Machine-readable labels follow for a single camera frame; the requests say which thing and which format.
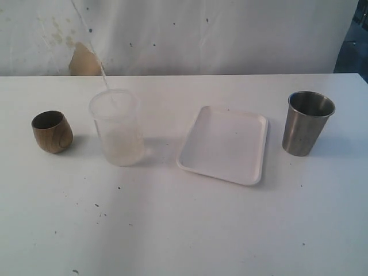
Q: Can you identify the stainless steel cup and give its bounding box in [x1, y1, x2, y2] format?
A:
[282, 91, 335, 156]

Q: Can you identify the brown wooden cup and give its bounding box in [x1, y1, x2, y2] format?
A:
[31, 110, 74, 154]

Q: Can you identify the white rectangular tray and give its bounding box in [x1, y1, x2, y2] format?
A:
[177, 106, 268, 186]

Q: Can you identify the translucent plastic container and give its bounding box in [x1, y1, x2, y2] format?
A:
[89, 89, 144, 167]

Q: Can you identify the white backdrop cloth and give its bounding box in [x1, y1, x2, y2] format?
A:
[1, 1, 358, 76]

